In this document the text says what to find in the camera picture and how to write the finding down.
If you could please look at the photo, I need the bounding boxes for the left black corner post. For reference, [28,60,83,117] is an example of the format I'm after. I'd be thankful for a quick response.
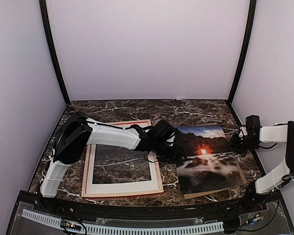
[39,0,71,106]

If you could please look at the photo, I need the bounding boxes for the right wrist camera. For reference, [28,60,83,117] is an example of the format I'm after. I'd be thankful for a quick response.
[245,115,261,135]

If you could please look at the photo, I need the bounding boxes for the right black corner post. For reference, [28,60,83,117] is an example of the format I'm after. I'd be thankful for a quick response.
[227,0,257,106]

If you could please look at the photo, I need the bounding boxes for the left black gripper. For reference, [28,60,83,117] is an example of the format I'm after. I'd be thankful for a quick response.
[153,139,188,163]

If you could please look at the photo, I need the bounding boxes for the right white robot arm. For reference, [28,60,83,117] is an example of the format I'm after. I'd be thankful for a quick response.
[228,115,294,212]

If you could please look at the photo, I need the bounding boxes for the black front rail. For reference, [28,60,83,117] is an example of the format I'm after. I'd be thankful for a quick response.
[17,190,279,221]

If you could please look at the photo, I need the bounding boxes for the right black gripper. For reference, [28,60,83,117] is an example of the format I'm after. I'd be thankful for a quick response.
[226,133,260,155]

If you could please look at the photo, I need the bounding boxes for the white mat board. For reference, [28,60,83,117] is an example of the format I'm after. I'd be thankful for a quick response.
[81,145,164,198]

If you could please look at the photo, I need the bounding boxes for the sunset landscape photo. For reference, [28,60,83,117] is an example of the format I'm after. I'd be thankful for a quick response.
[176,124,247,199]

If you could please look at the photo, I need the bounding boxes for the white slotted cable duct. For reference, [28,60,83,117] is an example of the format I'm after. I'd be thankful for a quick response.
[21,209,224,235]

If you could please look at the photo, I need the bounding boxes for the wooden picture frame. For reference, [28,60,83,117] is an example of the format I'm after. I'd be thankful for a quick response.
[81,119,164,198]

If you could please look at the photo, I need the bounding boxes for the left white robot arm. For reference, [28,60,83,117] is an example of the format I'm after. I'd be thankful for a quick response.
[38,112,187,213]

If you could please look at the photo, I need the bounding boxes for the black corner post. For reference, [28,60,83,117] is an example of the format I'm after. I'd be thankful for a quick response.
[227,0,257,106]
[39,0,71,106]

